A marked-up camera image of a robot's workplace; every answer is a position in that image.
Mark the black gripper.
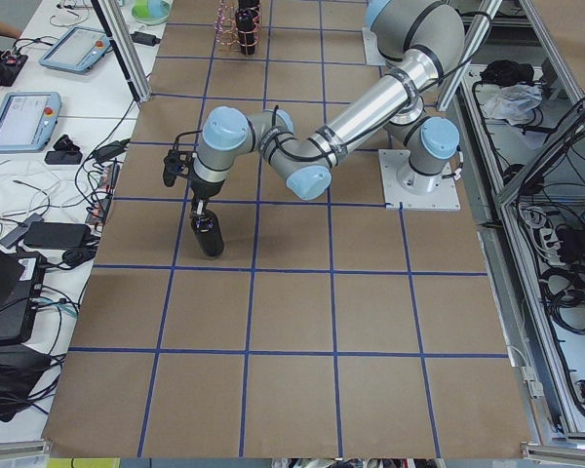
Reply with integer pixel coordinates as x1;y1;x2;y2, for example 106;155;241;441
189;175;224;218

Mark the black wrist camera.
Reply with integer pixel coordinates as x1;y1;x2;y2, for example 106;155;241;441
162;149;194;187

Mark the teach pendant tablet lower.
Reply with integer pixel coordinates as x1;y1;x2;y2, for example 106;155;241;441
0;92;62;153

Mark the teach pendant tablet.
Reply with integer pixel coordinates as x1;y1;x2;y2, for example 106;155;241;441
0;92;62;153
39;26;110;74

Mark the green bowl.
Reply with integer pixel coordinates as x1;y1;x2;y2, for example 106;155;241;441
131;0;171;25

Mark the black laptop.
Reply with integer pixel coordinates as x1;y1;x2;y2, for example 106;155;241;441
0;250;46;346

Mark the teach pendant tablet upper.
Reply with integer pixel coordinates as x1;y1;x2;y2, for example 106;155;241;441
39;26;110;74

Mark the dark bottle in basket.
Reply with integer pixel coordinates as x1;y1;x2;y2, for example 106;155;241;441
235;9;259;56
238;0;260;13

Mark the dark glass wine bottle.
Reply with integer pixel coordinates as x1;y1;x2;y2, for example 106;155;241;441
191;210;224;258

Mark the black power adapter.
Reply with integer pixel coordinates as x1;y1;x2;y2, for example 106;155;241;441
23;221;92;250

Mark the aluminium frame post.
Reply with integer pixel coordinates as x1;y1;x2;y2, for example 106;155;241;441
92;0;151;105

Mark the copper wire wine basket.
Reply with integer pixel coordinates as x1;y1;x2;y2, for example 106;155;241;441
214;0;261;54

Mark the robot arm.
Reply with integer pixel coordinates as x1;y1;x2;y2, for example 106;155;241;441
189;1;465;216

